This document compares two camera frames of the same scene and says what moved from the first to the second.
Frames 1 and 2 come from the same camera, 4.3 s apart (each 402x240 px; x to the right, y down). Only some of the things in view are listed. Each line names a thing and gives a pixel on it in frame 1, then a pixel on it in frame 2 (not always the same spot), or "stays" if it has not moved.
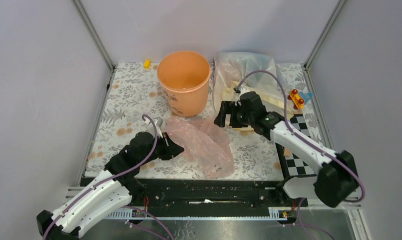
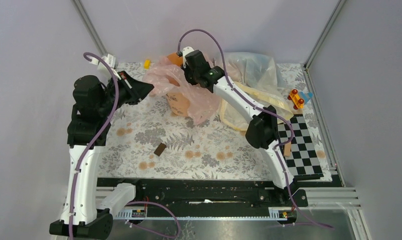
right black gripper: (228, 107) to (186, 70)
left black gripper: (171, 148) to (137, 90)
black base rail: (203, 194) stays
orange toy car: (297, 102) stays
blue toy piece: (307, 96) stays
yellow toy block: (147, 64) stays
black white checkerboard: (296, 165) stays
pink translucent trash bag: (203, 141) to (163, 78)
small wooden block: (287, 152) stays
